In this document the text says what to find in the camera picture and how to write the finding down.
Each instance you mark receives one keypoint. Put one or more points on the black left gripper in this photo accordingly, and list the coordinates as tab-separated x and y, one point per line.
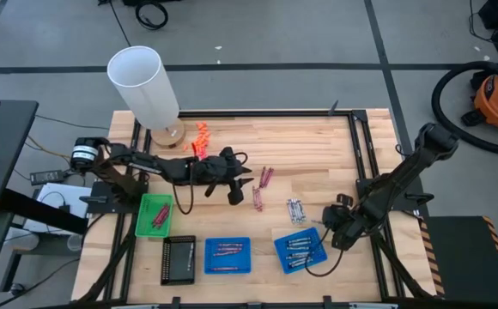
210	171

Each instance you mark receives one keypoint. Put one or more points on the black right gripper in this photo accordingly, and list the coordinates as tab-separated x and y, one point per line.
343	221

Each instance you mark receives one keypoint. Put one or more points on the white crayon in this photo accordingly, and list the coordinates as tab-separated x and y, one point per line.
302	211
298	211
294	211
190	256
289	211

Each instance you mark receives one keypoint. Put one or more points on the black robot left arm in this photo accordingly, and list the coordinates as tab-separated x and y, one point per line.
146	163

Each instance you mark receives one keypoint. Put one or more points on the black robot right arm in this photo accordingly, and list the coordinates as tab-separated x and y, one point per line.
386	193

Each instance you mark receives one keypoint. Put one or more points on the blue slotted plastic basket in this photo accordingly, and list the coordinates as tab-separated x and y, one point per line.
280	246
227	261

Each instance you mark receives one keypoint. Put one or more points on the dark pink crayon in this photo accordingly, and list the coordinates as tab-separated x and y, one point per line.
165	217
161	216
158	216

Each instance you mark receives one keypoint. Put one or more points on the green slotted plastic basket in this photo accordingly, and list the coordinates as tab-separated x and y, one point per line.
143	214

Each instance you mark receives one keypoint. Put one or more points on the black slotted plastic basket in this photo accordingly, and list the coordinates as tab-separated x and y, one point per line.
176	262

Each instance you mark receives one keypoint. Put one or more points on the black hazard-striped platform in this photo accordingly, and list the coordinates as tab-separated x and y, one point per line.
468	257

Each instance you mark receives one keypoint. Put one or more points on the white shade wooden-base lamp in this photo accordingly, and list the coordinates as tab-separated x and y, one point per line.
143	86

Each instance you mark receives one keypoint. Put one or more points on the white box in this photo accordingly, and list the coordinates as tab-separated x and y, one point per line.
51	195

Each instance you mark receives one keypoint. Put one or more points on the black power adapter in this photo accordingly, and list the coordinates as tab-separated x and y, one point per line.
47	176

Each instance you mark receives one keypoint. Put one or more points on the white plastic container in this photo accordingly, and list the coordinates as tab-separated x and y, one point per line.
21	240

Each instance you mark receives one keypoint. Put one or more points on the black desk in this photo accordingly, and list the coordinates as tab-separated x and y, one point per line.
4	141

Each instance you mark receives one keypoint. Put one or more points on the black aluminium table frame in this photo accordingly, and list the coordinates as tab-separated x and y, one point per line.
275	113

